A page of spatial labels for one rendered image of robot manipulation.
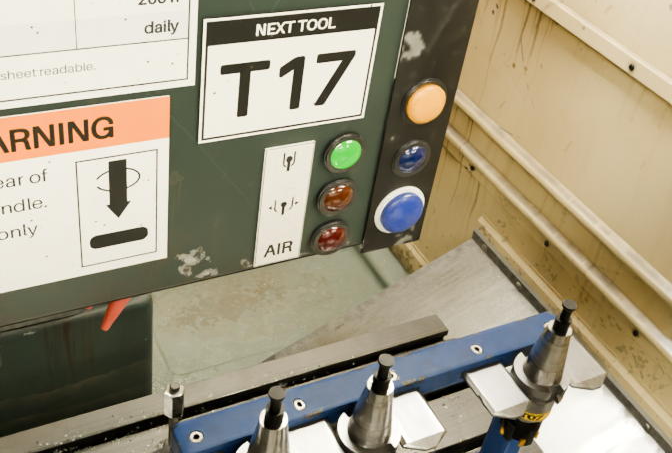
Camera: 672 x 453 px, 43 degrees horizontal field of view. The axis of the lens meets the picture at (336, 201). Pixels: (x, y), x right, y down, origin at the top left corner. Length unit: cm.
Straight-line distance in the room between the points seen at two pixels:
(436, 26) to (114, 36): 18
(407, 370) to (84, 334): 70
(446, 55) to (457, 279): 122
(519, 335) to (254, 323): 94
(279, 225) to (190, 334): 133
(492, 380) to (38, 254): 61
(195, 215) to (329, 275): 152
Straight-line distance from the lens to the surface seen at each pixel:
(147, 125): 43
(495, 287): 167
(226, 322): 185
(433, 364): 95
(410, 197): 54
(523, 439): 104
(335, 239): 53
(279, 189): 49
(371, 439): 86
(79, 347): 150
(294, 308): 190
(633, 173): 139
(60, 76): 41
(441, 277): 170
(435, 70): 50
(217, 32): 42
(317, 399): 89
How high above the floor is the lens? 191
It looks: 37 degrees down
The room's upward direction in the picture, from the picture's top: 10 degrees clockwise
